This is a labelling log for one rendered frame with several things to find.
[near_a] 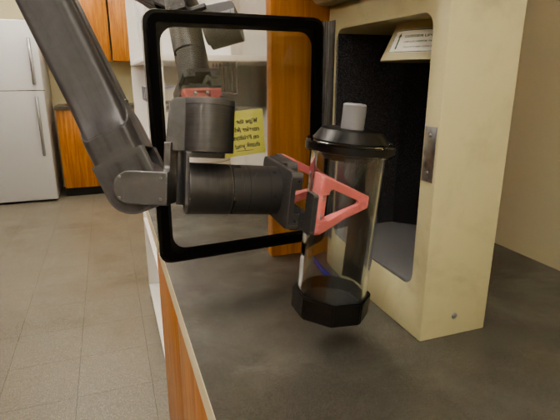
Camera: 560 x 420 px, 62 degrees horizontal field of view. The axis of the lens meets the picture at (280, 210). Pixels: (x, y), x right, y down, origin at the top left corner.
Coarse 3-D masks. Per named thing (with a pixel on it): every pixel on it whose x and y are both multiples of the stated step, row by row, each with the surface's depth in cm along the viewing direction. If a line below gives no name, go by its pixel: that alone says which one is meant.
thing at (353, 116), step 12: (348, 108) 55; (360, 108) 54; (348, 120) 55; (360, 120) 55; (324, 132) 54; (336, 132) 53; (348, 132) 53; (360, 132) 53; (372, 132) 54; (348, 144) 52; (360, 144) 52; (372, 144) 53; (384, 144) 54
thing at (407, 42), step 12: (408, 24) 66; (420, 24) 65; (432, 24) 64; (396, 36) 68; (408, 36) 65; (420, 36) 64; (396, 48) 67; (408, 48) 65; (420, 48) 64; (384, 60) 69; (396, 60) 66; (408, 60) 65; (420, 60) 78
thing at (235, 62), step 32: (192, 32) 72; (224, 32) 74; (256, 32) 76; (288, 32) 78; (192, 64) 73; (224, 64) 75; (256, 64) 77; (288, 64) 79; (192, 96) 74; (224, 96) 76; (256, 96) 78; (288, 96) 81; (256, 128) 80; (288, 128) 82; (192, 160) 77; (224, 160) 79; (256, 160) 81; (192, 224) 79; (224, 224) 82; (256, 224) 84
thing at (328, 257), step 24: (336, 144) 52; (312, 168) 56; (336, 168) 53; (360, 168) 53; (384, 168) 56; (336, 192) 54; (360, 216) 55; (312, 240) 57; (336, 240) 55; (360, 240) 56; (312, 264) 58; (336, 264) 56; (360, 264) 57; (312, 288) 58; (336, 288) 57; (360, 288) 58
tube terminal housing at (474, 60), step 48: (384, 0) 65; (432, 0) 56; (480, 0) 54; (336, 48) 80; (432, 48) 57; (480, 48) 56; (432, 96) 58; (480, 96) 58; (480, 144) 60; (432, 192) 59; (480, 192) 62; (432, 240) 61; (480, 240) 64; (384, 288) 73; (432, 288) 63; (480, 288) 66; (432, 336) 66
